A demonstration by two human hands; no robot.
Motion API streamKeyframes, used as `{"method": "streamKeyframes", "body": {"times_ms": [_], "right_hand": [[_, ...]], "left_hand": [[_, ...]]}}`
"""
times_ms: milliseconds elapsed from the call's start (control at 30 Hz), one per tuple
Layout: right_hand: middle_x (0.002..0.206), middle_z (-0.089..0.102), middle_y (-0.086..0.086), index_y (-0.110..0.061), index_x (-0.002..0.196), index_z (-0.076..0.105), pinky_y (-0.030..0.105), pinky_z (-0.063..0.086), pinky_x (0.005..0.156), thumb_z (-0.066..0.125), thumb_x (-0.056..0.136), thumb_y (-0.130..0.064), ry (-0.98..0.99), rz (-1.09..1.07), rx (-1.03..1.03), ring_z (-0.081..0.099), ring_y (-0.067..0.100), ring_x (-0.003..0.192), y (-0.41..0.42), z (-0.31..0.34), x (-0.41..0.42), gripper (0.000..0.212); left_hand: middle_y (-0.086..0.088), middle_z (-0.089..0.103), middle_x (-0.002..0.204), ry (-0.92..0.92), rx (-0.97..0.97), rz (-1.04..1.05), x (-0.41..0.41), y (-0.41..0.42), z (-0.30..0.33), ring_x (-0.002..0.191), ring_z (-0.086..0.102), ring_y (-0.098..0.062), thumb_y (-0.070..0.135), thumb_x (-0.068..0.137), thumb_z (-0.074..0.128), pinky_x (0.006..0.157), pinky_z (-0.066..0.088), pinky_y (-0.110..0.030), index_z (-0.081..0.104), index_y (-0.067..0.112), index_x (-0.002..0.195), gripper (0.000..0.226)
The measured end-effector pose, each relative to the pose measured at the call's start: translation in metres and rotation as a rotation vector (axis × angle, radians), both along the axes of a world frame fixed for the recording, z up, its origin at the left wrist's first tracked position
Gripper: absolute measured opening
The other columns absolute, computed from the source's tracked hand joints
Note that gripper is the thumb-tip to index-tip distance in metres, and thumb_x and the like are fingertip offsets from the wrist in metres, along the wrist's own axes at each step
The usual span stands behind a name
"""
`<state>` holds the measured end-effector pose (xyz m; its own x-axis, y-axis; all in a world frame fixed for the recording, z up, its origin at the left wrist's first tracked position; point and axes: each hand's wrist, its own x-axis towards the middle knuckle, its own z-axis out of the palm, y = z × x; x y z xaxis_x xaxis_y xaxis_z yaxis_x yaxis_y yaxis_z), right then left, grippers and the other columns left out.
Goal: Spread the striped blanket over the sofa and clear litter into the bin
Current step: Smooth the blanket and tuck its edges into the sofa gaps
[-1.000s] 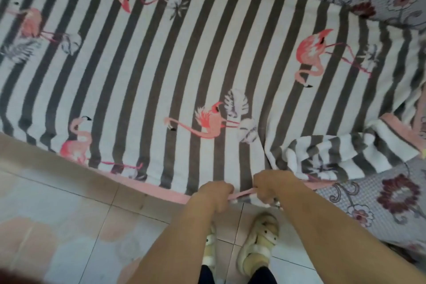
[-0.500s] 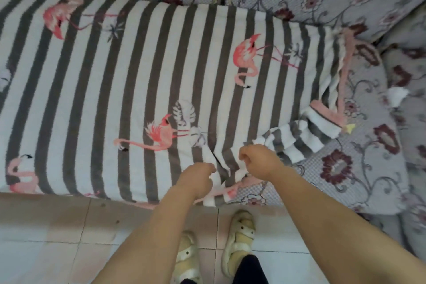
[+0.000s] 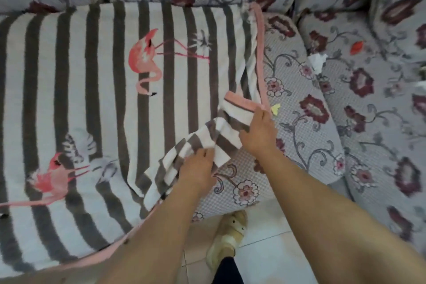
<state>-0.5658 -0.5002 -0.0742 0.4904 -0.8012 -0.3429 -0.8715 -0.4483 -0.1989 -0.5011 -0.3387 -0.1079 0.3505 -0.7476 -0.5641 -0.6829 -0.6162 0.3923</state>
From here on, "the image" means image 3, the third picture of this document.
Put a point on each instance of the person's left hand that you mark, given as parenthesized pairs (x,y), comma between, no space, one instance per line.
(196,172)

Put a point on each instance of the small yellow scrap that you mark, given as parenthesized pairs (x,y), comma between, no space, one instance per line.
(276,109)

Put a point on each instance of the dark navy trousers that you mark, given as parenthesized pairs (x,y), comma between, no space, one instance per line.
(228,272)

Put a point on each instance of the grey white striped flamingo blanket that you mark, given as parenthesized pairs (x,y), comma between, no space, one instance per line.
(83,94)

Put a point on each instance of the red scrap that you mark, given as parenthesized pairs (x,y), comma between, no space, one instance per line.
(356,47)

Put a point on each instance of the person's left forearm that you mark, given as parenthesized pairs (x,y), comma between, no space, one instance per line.
(156,240)

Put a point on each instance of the grey floral sofa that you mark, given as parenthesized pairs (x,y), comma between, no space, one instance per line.
(349,110)

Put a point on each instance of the person's right hand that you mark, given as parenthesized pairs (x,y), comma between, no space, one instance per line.
(259,135)

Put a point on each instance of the person's right forearm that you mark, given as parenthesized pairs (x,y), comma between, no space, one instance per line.
(342,220)

